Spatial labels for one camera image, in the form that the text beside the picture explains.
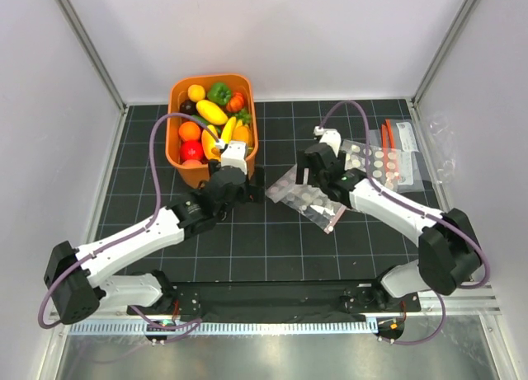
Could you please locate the orange toy pumpkin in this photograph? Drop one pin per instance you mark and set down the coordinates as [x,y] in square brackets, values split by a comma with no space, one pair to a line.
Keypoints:
[236,103]

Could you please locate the yellow toy mango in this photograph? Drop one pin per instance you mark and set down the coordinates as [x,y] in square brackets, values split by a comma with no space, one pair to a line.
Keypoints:
[211,112]
[208,142]

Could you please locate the orange yellow toy fruit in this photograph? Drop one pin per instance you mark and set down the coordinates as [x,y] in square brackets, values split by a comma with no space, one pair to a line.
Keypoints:
[243,133]

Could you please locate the green toy bell pepper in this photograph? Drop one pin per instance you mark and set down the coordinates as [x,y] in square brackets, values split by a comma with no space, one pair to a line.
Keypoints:
[219,93]

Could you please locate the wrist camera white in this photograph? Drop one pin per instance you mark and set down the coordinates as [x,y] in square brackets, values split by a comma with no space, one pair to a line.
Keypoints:
[235,156]
[329,136]

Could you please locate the pink polka dot zip bag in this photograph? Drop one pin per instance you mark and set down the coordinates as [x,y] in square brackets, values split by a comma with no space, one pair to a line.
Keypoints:
[308,201]

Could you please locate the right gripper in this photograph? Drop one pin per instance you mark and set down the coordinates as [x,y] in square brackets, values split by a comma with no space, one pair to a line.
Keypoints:
[304,163]

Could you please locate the clear bag orange zipper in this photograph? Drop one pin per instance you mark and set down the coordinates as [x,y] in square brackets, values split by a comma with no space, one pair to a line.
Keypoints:
[400,135]

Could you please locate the red toy apple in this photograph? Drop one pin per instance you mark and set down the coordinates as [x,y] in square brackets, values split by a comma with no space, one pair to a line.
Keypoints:
[191,150]

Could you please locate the yellow toy banana bunch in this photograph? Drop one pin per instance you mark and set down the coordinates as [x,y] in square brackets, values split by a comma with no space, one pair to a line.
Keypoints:
[228,129]

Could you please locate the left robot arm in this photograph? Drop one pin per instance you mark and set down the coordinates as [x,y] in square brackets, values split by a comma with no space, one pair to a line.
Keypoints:
[85,279]

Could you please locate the peach toy fruit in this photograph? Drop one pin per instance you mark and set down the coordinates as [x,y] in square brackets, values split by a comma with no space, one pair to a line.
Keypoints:
[192,163]

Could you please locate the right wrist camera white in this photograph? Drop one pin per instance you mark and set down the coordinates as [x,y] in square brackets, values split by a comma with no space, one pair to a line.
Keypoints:
[329,136]

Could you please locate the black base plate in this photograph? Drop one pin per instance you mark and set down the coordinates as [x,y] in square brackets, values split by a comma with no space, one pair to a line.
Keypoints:
[277,301]

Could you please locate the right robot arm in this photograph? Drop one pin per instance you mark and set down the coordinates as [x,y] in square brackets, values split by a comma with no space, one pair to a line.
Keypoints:
[448,251]

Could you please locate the yellow toy lemon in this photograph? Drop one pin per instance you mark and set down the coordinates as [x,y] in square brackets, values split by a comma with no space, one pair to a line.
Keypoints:
[196,93]

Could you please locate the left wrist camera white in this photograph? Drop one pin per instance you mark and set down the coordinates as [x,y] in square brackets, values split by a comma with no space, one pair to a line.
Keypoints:
[235,156]

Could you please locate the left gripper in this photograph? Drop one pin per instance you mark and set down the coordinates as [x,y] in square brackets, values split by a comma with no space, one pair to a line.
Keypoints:
[255,191]

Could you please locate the dark purple toy plum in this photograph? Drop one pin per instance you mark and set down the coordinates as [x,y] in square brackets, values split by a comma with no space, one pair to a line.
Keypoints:
[188,107]

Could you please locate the green toy cucumber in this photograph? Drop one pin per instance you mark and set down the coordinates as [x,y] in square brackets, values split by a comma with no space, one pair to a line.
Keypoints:
[202,121]

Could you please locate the white polka dot zip bag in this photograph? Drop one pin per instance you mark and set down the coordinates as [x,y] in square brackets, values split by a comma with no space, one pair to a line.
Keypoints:
[394,169]

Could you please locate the orange plastic basket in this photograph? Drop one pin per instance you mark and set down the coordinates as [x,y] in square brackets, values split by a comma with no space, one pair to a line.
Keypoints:
[194,175]

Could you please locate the grey slotted cable duct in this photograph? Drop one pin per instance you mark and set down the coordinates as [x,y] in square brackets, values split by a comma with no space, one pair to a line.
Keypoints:
[140,327]

